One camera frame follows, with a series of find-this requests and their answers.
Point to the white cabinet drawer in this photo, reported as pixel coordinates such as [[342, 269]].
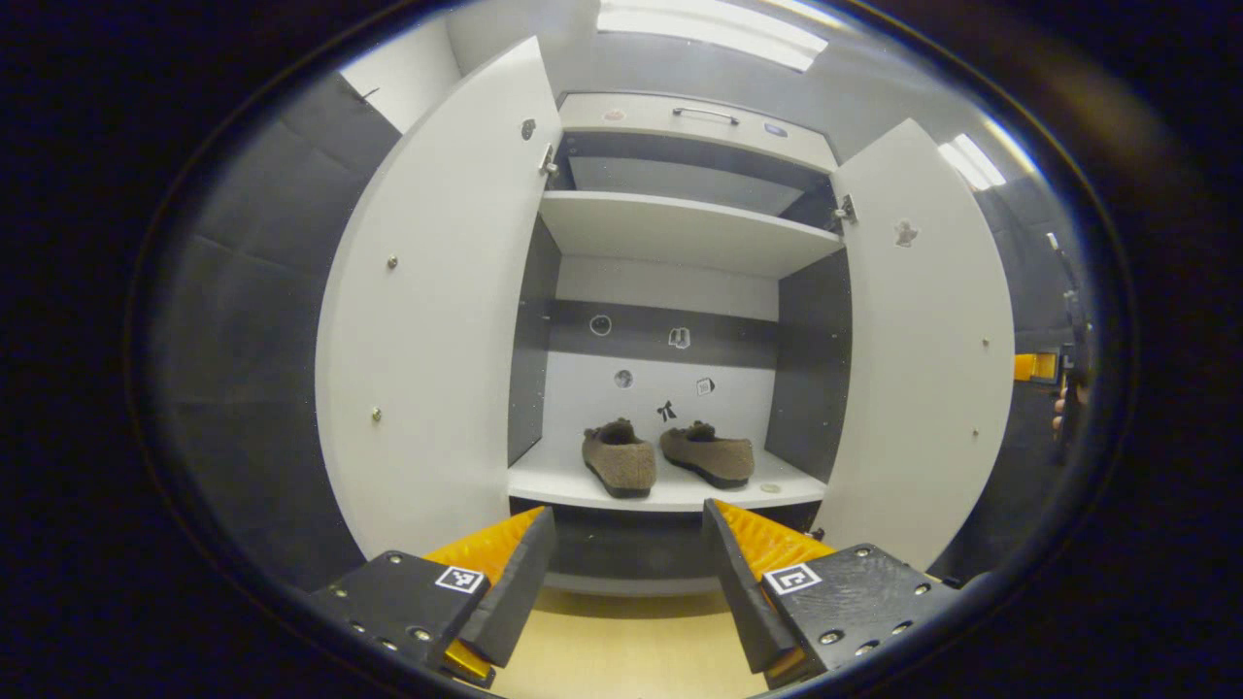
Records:
[[631, 116]]

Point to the black tripod stand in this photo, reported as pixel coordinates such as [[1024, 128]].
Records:
[[1068, 282]]

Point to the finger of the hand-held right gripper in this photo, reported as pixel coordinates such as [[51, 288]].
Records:
[[1034, 367]]

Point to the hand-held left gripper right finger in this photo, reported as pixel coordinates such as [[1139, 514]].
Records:
[[743, 592]]

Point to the brown fuzzy shoe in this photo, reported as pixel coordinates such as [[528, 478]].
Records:
[[714, 454], [621, 461]]

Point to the ceiling light panel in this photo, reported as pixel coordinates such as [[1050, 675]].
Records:
[[709, 29], [971, 160]]

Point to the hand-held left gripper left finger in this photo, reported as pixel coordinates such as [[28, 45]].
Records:
[[515, 592]]

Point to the white shoe cabinet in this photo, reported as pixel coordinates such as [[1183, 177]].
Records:
[[680, 233]]

